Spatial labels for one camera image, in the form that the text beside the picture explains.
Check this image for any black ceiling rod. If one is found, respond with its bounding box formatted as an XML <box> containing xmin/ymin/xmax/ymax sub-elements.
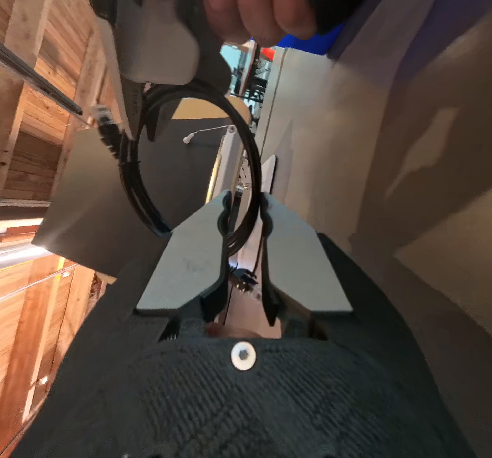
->
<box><xmin>0</xmin><ymin>43</ymin><xmax>84</xmax><ymax>116</ymax></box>

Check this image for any person's right hand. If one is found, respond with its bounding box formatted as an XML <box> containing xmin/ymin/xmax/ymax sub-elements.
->
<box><xmin>123</xmin><ymin>0</ymin><xmax>318</xmax><ymax>46</ymax></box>

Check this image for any wire page holder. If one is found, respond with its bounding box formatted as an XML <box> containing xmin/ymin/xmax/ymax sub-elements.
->
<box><xmin>183</xmin><ymin>125</ymin><xmax>236</xmax><ymax>144</ymax></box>

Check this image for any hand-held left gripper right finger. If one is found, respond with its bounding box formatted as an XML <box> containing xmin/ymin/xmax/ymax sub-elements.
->
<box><xmin>260</xmin><ymin>191</ymin><xmax>354</xmax><ymax>327</ymax></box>

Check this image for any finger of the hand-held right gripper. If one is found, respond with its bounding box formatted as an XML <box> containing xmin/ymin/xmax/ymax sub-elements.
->
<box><xmin>95</xmin><ymin>16</ymin><xmax>171</xmax><ymax>143</ymax></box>
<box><xmin>32</xmin><ymin>128</ymin><xmax>173</xmax><ymax>279</ymax></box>

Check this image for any black network cable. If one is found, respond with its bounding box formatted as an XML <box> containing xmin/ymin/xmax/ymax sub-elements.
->
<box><xmin>91</xmin><ymin>81</ymin><xmax>267</xmax><ymax>294</ymax></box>

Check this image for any large blue storage bin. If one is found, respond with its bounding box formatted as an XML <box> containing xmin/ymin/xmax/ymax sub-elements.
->
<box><xmin>276</xmin><ymin>23</ymin><xmax>346</xmax><ymax>57</ymax></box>

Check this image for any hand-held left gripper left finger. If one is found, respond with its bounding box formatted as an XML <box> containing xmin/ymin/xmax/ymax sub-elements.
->
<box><xmin>135</xmin><ymin>190</ymin><xmax>232</xmax><ymax>322</ymax></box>

